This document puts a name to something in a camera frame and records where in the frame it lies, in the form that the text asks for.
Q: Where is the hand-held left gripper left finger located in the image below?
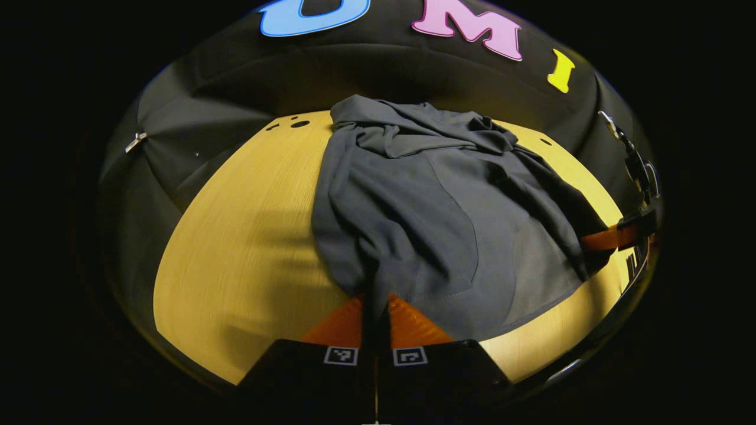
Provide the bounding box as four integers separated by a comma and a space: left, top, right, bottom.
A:
236, 295, 377, 423

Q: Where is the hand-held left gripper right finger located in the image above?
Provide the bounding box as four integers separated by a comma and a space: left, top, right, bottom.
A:
378, 293, 516, 420

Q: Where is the dark grey polo shirt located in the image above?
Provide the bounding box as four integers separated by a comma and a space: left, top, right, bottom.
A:
311, 94, 615, 342

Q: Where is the black backdrop cloth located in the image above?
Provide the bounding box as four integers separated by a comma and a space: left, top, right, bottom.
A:
97, 0, 657, 237

